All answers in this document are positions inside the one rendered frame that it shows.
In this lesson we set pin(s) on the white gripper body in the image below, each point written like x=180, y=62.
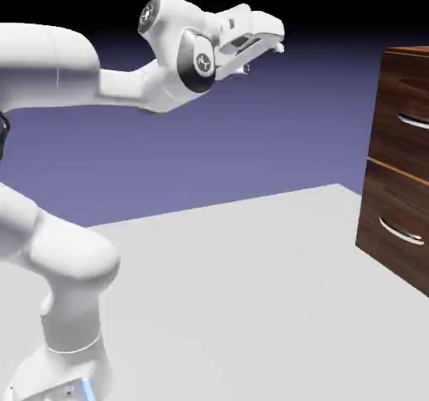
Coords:
x=264, y=29

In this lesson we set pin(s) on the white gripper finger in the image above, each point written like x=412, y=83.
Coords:
x=247, y=68
x=278, y=48

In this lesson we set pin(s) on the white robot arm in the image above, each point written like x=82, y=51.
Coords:
x=50, y=62

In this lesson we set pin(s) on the dark wood drawer front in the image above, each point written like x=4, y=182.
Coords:
x=395, y=146
x=378, y=250

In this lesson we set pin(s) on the dark wood cabinet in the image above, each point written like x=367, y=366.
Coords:
x=388, y=193

